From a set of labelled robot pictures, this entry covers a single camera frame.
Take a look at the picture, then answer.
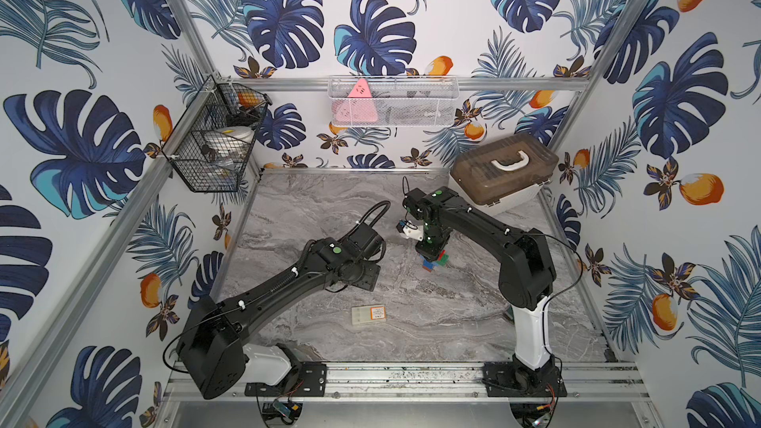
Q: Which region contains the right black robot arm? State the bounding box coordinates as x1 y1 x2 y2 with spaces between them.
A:
398 186 557 371

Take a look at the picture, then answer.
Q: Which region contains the white eraser with orange label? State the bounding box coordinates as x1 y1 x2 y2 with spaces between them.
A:
351 305 388 326

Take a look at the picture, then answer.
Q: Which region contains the black wire basket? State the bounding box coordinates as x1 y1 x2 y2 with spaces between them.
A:
161 76 272 193

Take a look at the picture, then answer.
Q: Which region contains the white mesh wall basket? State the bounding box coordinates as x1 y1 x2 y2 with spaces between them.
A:
327 76 460 128

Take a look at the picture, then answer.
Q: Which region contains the aluminium front rail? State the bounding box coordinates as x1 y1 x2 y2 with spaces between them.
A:
161 359 652 403

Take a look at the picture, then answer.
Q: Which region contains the brown lidded storage box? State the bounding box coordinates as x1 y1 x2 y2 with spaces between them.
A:
448 133 559 216

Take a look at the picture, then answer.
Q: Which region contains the green long lego brick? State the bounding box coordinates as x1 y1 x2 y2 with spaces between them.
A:
436 252 449 266

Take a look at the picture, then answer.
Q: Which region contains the pink triangle object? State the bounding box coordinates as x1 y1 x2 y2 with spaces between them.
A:
334 78 379 126

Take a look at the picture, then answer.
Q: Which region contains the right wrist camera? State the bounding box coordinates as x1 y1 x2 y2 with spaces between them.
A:
396 220 424 242

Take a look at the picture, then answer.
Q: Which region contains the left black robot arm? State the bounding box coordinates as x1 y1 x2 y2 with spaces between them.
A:
176 224 386 399

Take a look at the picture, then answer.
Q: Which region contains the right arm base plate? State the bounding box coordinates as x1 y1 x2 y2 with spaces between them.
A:
482 359 568 398

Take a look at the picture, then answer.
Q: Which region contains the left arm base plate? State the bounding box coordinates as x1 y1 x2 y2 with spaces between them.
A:
244 362 328 398

